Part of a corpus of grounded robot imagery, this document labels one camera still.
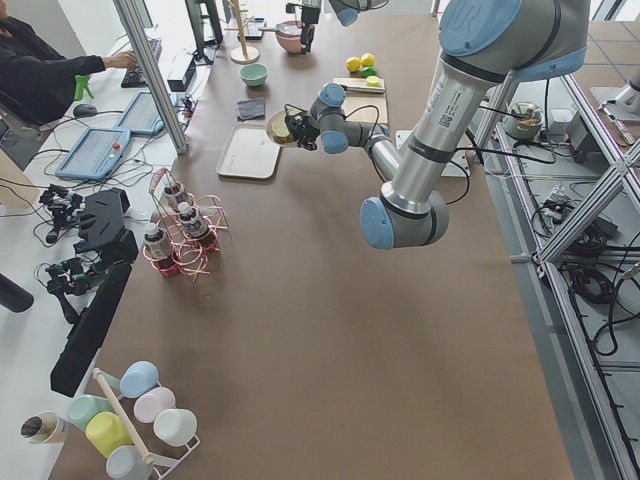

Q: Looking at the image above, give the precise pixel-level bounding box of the grey blue cup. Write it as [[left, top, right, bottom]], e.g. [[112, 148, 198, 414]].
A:
[[106, 445, 152, 480]]

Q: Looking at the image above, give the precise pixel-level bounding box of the black computer mouse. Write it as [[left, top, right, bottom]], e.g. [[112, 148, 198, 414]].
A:
[[72, 103, 98, 119]]

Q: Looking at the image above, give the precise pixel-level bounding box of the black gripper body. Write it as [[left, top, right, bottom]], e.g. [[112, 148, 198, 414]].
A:
[[300, 21, 315, 54], [294, 117, 320, 151]]

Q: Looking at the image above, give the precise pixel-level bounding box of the metal ice scoop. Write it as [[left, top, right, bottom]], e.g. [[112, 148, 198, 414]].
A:
[[258, 21, 302, 37]]

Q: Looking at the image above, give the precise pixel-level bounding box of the light blue cup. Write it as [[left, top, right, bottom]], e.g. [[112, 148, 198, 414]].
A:
[[120, 360, 159, 399]]

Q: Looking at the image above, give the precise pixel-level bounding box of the wooden rack handle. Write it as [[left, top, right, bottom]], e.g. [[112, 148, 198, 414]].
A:
[[92, 368, 154, 465]]

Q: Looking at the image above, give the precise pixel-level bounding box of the blue teach pendant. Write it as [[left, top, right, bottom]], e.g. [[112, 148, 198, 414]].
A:
[[55, 128, 131, 180], [114, 91, 164, 136]]

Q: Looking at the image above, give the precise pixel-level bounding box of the white round plate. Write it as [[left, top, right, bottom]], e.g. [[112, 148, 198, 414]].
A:
[[265, 108, 300, 147]]

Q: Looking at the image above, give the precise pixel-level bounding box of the folded grey cloth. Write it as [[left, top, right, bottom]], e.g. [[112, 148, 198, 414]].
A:
[[236, 98, 266, 121]]

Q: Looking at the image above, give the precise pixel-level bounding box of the seated person in black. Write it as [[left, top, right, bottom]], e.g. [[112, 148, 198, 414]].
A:
[[1, 2, 137, 126]]

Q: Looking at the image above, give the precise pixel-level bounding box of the blue teach pendant near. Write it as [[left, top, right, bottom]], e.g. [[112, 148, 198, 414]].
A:
[[55, 128, 131, 180]]

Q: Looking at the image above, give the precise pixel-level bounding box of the wooden cutting board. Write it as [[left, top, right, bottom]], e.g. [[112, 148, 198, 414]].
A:
[[332, 77, 388, 124]]

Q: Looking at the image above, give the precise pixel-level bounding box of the copper wire bottle rack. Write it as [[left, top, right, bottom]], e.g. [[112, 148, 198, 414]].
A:
[[142, 167, 230, 281]]

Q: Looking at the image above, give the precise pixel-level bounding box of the yellow cup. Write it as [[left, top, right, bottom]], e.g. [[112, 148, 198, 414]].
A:
[[85, 411, 133, 458]]

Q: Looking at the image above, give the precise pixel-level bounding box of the plain bread slice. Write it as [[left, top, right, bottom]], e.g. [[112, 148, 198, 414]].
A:
[[271, 117, 290, 142]]

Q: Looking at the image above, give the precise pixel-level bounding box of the pink bowl of ice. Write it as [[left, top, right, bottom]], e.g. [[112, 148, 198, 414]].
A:
[[275, 20, 302, 54]]

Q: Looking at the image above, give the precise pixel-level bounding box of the brown paper cup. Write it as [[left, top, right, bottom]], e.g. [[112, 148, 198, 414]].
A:
[[20, 411, 69, 444]]

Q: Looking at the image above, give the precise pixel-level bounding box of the half cut lemon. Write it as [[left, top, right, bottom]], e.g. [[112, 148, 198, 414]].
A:
[[366, 75, 380, 87]]

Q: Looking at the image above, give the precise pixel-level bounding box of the blue teach pendant far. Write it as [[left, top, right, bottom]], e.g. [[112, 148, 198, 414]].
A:
[[114, 91, 164, 136]]

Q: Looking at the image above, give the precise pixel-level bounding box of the pink cup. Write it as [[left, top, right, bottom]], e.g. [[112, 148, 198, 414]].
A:
[[133, 386, 176, 424]]

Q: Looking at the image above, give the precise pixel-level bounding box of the mint green bowl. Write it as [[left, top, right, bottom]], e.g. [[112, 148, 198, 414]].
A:
[[239, 63, 268, 87]]

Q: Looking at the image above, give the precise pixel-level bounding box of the cream rabbit tray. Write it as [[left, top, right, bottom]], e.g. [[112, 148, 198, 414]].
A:
[[216, 123, 281, 180]]

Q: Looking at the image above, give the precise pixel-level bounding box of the aluminium frame post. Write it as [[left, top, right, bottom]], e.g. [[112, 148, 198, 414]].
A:
[[113, 0, 188, 155]]

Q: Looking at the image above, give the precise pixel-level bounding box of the black keyboard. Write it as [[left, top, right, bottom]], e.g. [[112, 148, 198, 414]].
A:
[[120, 37, 164, 90]]

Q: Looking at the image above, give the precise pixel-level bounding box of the white cup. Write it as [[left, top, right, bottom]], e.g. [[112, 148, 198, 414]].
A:
[[153, 408, 197, 447]]

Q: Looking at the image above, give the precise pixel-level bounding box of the whole yellow lemon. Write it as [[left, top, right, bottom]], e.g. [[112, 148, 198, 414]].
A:
[[360, 52, 375, 68], [345, 56, 361, 73]]

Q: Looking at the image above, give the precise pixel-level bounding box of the tea bottle white cap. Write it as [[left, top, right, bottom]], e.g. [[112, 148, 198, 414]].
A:
[[178, 202, 208, 239]]

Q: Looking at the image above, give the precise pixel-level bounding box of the steel knife black tip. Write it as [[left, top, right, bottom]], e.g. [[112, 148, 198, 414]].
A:
[[342, 85, 386, 95]]

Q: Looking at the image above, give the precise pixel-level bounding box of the mint green cup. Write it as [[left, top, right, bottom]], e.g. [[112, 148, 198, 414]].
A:
[[67, 394, 113, 431]]

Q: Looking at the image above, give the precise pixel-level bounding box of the green lime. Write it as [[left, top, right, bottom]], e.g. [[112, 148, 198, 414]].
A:
[[360, 66, 377, 78]]

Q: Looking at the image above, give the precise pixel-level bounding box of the wooden mug tree stand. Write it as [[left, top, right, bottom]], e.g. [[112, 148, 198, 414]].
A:
[[225, 0, 260, 65]]

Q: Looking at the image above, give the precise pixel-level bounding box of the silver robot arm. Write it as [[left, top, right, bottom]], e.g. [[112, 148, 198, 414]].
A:
[[284, 0, 590, 249], [299, 0, 387, 54]]

